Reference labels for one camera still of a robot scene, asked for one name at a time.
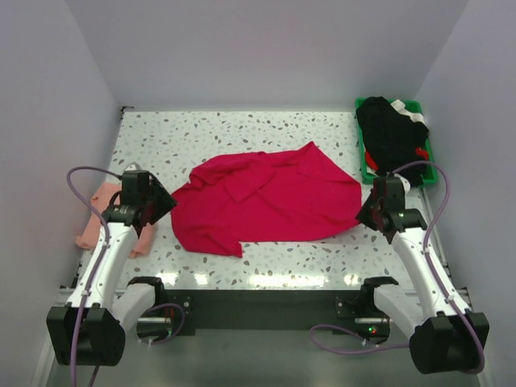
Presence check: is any magenta red t shirt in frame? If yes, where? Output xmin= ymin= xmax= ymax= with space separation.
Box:
xmin=171 ymin=142 xmax=361 ymax=258

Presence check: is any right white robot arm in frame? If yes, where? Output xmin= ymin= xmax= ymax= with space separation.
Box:
xmin=356 ymin=176 xmax=489 ymax=374

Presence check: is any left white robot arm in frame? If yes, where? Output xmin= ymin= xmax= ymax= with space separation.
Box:
xmin=46 ymin=169 xmax=177 ymax=367

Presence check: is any folded peach t shirt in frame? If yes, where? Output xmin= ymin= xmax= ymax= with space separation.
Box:
xmin=75 ymin=182 xmax=156 ymax=258

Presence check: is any red garment in bin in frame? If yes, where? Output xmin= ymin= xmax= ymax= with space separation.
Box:
xmin=364 ymin=148 xmax=429 ymax=171

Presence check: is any black t shirt in bin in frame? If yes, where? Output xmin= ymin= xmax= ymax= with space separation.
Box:
xmin=356 ymin=97 xmax=429 ymax=176

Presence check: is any white garment in bin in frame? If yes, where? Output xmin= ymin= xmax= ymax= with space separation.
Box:
xmin=390 ymin=99 xmax=426 ymax=124

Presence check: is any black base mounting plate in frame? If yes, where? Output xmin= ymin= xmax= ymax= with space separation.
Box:
xmin=138 ymin=289 xmax=390 ymax=341

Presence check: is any aluminium rail frame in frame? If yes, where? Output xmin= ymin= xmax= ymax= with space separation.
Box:
xmin=30 ymin=189 xmax=495 ymax=387

